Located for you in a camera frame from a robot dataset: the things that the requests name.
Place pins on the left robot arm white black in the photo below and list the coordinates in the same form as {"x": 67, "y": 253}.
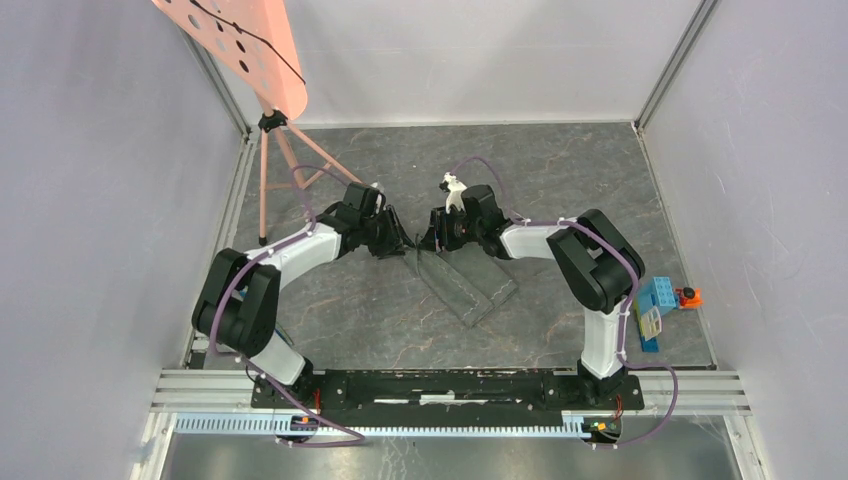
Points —
{"x": 239, "y": 301}

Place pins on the grey cloth napkin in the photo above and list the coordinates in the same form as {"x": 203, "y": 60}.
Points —
{"x": 471, "y": 284}

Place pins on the blue flat toy plate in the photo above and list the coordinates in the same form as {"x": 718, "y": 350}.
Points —
{"x": 649, "y": 345}

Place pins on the orange toy piece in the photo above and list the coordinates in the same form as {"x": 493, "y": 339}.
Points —
{"x": 688, "y": 298}

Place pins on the white toy piece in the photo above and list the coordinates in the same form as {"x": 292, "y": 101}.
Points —
{"x": 650, "y": 323}

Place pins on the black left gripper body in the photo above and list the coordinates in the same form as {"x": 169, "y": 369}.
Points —
{"x": 380, "y": 234}

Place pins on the pink music stand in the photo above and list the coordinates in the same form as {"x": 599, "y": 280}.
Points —
{"x": 254, "y": 40}

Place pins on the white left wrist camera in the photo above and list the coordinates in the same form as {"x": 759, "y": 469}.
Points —
{"x": 380, "y": 198}

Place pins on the yellow toy block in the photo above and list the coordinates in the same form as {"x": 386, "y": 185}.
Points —
{"x": 636, "y": 314}

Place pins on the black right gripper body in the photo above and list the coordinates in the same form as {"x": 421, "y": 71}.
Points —
{"x": 457, "y": 229}

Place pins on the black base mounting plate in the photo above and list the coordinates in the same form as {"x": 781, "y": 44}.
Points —
{"x": 463, "y": 397}

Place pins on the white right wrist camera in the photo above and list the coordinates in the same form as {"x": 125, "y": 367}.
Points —
{"x": 453, "y": 188}

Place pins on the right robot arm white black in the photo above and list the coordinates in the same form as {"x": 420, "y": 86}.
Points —
{"x": 600, "y": 267}

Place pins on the blue toy brick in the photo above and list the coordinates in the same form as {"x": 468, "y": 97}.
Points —
{"x": 657, "y": 292}

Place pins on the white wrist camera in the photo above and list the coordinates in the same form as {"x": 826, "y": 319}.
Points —
{"x": 380, "y": 198}
{"x": 453, "y": 188}

